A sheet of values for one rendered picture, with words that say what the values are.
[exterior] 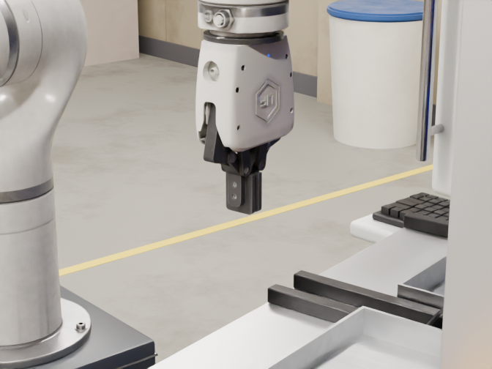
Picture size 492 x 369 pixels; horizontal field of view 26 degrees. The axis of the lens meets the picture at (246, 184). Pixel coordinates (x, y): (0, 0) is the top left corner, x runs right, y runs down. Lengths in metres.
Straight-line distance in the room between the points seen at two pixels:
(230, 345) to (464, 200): 0.53
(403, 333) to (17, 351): 0.44
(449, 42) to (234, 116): 1.01
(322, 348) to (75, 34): 0.45
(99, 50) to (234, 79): 6.31
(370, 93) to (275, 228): 1.24
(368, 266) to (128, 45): 6.00
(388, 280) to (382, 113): 3.78
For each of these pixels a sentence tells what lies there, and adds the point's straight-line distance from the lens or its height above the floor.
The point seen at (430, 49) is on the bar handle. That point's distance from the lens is 1.88.
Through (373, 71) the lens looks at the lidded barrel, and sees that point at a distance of 5.11.
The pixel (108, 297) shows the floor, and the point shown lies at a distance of 3.54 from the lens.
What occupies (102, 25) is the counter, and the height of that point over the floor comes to 0.25.
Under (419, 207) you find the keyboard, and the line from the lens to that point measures 1.85.
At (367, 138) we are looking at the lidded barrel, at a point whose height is 0.05.
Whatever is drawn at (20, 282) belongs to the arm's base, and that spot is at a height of 0.95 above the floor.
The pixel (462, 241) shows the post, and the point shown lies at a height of 1.16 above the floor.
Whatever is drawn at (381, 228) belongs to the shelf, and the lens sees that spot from 1.81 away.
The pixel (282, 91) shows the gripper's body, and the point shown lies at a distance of 1.01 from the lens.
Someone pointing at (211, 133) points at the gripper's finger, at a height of 1.17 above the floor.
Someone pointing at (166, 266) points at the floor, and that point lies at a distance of 3.78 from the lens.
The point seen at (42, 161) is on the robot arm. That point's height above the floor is 1.08.
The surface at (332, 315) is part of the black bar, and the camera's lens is 1.28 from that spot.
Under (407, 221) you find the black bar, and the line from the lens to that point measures 1.59.
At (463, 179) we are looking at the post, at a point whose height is 1.20.
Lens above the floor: 1.43
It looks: 18 degrees down
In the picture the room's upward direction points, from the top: straight up
